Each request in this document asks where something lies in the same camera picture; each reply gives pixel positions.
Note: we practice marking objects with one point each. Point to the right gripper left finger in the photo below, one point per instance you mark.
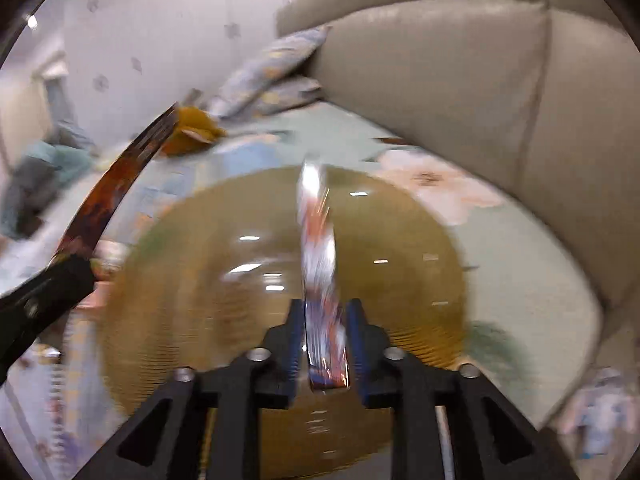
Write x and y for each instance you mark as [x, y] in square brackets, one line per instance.
[207, 424]

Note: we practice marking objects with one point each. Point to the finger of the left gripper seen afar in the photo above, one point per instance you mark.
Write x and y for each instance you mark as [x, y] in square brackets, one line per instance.
[39, 302]

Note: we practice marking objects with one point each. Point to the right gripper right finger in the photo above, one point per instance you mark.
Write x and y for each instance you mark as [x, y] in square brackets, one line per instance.
[446, 423]

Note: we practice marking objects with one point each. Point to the long patterned snack box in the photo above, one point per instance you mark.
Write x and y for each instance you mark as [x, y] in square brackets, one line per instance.
[95, 213]

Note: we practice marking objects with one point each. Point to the colourful snack packet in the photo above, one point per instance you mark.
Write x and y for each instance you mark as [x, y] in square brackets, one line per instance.
[326, 343]

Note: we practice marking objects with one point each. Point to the blue patterned blanket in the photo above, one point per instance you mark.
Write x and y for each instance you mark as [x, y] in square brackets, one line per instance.
[55, 408]

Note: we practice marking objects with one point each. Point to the grey green crumpled duvet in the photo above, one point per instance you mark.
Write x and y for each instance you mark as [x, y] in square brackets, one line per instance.
[45, 170]

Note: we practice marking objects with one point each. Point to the round yellow woven tray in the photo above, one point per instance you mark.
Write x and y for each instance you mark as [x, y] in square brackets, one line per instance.
[220, 268]

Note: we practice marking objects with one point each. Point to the brown plush toy red hat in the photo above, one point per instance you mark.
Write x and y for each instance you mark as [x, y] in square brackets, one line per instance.
[195, 132]

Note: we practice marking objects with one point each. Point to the white wardrobe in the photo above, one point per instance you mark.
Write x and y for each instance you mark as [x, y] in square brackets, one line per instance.
[128, 60]

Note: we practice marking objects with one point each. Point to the upper patterned pillow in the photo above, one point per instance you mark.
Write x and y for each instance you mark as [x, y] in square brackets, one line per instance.
[271, 65]

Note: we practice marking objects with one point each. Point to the patterned pillow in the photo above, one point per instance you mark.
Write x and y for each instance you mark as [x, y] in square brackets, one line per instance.
[271, 65]
[286, 94]

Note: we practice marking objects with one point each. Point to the lower patterned pillow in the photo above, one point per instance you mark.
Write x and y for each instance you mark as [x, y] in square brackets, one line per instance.
[286, 94]

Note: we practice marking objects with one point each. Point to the beige padded headboard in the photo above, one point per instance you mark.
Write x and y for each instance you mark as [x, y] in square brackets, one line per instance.
[539, 97]

